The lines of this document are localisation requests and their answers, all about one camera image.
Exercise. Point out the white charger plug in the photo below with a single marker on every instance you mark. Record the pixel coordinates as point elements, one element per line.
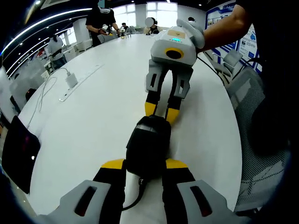
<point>71,80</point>

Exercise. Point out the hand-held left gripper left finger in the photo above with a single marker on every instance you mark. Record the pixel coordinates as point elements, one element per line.
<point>106,186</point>

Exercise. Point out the blue wall poster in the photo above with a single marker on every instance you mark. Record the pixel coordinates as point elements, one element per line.
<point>245,39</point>

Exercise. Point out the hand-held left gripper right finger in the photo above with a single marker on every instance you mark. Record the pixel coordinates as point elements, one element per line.
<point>180,186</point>

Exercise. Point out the grey mesh office chair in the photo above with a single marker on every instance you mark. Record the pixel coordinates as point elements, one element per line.
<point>259,140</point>

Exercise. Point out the hand-held gripper on table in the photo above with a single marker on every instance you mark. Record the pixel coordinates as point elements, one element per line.
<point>122,33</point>

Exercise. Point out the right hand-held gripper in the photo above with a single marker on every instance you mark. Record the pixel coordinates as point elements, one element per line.
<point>174,44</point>

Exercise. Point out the person's right forearm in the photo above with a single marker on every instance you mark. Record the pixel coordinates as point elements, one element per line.
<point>224,30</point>

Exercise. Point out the table socket strip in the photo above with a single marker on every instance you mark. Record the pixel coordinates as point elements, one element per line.
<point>81,81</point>

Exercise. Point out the person's body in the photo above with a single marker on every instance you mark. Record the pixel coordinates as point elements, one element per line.
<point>278,70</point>

